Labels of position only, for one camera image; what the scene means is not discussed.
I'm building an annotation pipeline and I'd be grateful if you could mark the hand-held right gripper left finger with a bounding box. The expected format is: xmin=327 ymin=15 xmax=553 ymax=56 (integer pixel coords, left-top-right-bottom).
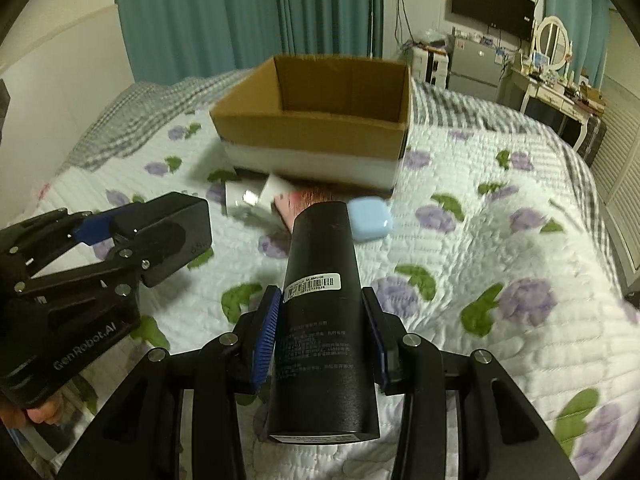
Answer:
xmin=57 ymin=285 xmax=283 ymax=480

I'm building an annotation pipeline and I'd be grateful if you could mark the light blue case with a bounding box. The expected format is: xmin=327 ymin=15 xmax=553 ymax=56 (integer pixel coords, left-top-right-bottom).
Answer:
xmin=346 ymin=197 xmax=394 ymax=242

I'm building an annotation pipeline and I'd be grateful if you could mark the person's left hand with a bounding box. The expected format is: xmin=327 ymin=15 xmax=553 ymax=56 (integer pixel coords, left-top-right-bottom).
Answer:
xmin=0 ymin=389 xmax=73 ymax=432

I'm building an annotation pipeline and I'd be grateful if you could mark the grey checked bedsheet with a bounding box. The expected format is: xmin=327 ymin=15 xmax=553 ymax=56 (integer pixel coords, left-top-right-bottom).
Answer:
xmin=67 ymin=67 xmax=568 ymax=173

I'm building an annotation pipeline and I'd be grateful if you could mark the teal curtain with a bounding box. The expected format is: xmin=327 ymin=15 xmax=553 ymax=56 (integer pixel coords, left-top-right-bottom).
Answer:
xmin=542 ymin=0 xmax=619 ymax=77
xmin=111 ymin=0 xmax=387 ymax=85

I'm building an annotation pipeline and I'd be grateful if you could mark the black rectangular box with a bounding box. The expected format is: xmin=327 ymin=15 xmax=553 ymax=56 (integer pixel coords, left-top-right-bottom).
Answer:
xmin=111 ymin=192 xmax=212 ymax=288

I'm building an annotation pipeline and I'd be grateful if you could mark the pink flat box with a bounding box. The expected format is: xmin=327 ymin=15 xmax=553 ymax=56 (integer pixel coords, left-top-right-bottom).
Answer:
xmin=273 ymin=188 xmax=332 ymax=234

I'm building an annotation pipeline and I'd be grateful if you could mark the small white box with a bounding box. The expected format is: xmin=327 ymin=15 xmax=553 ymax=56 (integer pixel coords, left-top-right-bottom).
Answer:
xmin=257 ymin=174 xmax=295 ymax=217

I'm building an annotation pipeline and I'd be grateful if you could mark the white storage cabinet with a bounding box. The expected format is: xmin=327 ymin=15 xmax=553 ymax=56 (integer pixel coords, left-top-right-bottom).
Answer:
xmin=410 ymin=42 xmax=451 ymax=87

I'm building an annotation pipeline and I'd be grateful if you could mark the white vanity desk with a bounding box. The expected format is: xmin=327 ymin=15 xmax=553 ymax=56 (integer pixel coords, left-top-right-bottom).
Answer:
xmin=509 ymin=62 xmax=608 ymax=155

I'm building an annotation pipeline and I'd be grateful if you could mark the white louvered door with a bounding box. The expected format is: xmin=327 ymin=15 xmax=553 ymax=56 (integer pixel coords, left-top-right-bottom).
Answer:
xmin=589 ymin=71 xmax=640 ymax=293

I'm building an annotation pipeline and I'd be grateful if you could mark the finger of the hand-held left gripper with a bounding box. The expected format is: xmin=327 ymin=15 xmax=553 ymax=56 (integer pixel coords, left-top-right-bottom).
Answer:
xmin=0 ymin=207 xmax=121 ymax=281
xmin=10 ymin=242 xmax=153 ymax=308

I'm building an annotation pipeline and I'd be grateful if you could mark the cardboard box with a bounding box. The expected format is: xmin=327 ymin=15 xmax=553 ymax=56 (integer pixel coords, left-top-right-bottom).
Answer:
xmin=208 ymin=55 xmax=412 ymax=196

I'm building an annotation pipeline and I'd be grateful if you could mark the black wall television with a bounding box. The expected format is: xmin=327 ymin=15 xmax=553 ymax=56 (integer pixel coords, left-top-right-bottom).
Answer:
xmin=450 ymin=0 xmax=536 ymax=42

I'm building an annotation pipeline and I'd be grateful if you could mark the hanging wall cable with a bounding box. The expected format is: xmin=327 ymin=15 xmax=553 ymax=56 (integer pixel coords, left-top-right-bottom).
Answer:
xmin=394 ymin=0 xmax=417 ymax=53

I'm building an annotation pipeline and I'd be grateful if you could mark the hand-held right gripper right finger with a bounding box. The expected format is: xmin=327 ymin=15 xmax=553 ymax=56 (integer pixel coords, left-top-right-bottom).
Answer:
xmin=361 ymin=286 xmax=566 ymax=480

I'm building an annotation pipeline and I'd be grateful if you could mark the white floral quilt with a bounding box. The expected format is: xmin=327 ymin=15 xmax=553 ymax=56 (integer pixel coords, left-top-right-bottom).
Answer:
xmin=0 ymin=77 xmax=640 ymax=480

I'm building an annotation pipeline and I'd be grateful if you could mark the black cylindrical bottle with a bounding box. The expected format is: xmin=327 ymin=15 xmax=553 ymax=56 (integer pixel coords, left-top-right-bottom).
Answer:
xmin=265 ymin=201 xmax=382 ymax=445

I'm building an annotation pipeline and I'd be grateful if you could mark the white oval vanity mirror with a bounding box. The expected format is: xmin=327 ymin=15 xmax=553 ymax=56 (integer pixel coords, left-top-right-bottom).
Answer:
xmin=531 ymin=16 xmax=572 ymax=73

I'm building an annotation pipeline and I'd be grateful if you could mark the silver small fridge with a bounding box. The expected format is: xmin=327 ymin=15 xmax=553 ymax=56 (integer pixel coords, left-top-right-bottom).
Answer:
xmin=446 ymin=35 xmax=507 ymax=104

